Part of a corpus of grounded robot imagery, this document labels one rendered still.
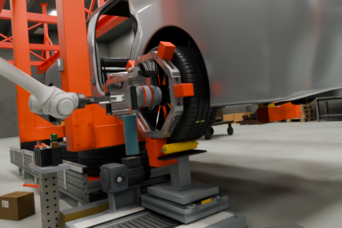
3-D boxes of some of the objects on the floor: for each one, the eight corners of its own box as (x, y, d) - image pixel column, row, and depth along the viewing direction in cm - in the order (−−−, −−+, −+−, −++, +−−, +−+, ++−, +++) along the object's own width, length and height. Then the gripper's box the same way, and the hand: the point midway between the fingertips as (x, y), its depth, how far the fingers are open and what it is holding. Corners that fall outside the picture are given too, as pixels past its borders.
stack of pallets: (317, 120, 999) (314, 96, 1003) (305, 122, 951) (302, 96, 954) (286, 120, 1090) (283, 98, 1093) (274, 122, 1042) (271, 100, 1045)
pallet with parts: (281, 121, 1107) (279, 108, 1109) (259, 124, 1024) (258, 110, 1026) (260, 121, 1180) (258, 109, 1182) (238, 124, 1098) (236, 112, 1100)
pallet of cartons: (256, 121, 1192) (255, 112, 1194) (244, 123, 1142) (243, 113, 1144) (234, 122, 1282) (233, 113, 1284) (222, 124, 1232) (221, 114, 1234)
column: (60, 227, 204) (56, 167, 206) (45, 232, 198) (41, 169, 200) (56, 224, 212) (52, 165, 214) (41, 228, 207) (37, 168, 208)
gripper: (68, 110, 154) (107, 107, 167) (85, 107, 134) (127, 104, 147) (67, 95, 155) (106, 94, 167) (84, 91, 135) (126, 89, 148)
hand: (113, 99), depth 157 cm, fingers open, 12 cm apart
